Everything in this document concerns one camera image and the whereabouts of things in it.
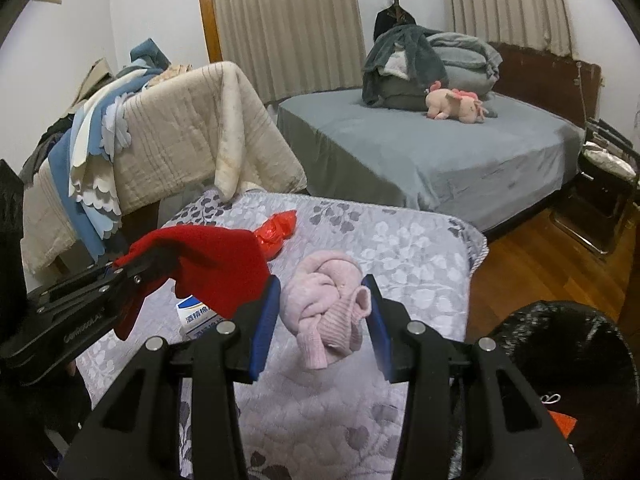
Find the white chair cushion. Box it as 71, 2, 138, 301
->
582, 141, 638, 178

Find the grey floral blanket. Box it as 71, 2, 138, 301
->
75, 191, 488, 480

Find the dark grey fleece blanket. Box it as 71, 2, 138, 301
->
362, 27, 448, 108

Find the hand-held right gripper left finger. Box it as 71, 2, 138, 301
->
62, 276, 282, 480

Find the blue white scalloped blanket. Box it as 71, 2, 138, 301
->
47, 67, 166, 256

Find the beige curtain with pelmet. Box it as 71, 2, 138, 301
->
442, 0, 573, 58

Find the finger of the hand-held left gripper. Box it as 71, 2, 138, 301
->
25, 259, 127, 309
35, 247, 179, 335

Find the wide beige curtain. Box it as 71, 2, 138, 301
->
210, 0, 368, 106

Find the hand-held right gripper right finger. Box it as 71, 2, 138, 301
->
361, 274, 585, 480

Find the white blue packet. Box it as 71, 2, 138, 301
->
176, 295, 226, 343

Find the dark clothes pile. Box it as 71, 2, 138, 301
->
20, 120, 76, 181

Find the crumpled red plastic bag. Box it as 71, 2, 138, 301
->
252, 211, 298, 262

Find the wooden coat rack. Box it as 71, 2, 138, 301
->
385, 0, 416, 26

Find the blue grey cloth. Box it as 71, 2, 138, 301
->
131, 38, 171, 68

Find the red glove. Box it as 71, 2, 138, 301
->
112, 226, 273, 341

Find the beige quilt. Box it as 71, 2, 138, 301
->
22, 61, 308, 273

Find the folded grey quilt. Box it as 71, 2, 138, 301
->
427, 32, 503, 96

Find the pink knitted cloth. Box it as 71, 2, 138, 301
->
279, 252, 373, 371

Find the wooden door frame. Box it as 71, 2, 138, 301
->
196, 0, 223, 63

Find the black trash bin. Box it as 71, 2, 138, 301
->
450, 301, 640, 480

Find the black folding chair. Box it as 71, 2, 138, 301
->
550, 117, 640, 256

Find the dark hanging coat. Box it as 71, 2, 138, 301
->
373, 7, 417, 43

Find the pink plush pig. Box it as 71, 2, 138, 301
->
425, 81, 488, 125

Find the bed with grey sheet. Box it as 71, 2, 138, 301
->
276, 87, 586, 233

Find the dark wooden headboard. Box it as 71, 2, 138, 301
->
487, 42, 603, 128

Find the orange bubble sheet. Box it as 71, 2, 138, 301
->
547, 410, 578, 441

